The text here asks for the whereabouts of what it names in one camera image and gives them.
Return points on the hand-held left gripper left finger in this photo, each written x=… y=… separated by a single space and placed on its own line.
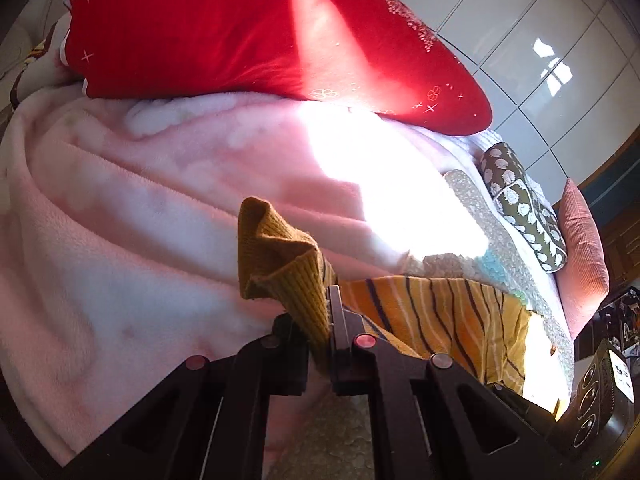
x=291 y=355

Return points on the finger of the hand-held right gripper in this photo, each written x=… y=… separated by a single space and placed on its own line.
x=525 y=402

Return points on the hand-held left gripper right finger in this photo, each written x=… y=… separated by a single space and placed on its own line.
x=339 y=332

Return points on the mustard knit garment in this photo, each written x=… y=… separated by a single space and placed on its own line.
x=280 y=265

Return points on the orange striped fleece cloth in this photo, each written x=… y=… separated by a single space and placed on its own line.
x=450 y=320

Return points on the brown wooden cabinet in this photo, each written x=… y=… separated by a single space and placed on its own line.
x=622 y=245

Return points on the pink fleece blanket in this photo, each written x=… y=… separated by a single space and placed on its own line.
x=150 y=240

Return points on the olive leaf-print pillow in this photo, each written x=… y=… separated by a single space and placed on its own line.
x=525 y=210

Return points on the red pillow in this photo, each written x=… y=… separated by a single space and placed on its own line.
x=225 y=35

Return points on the white glossy wardrobe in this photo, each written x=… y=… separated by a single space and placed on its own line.
x=540 y=45

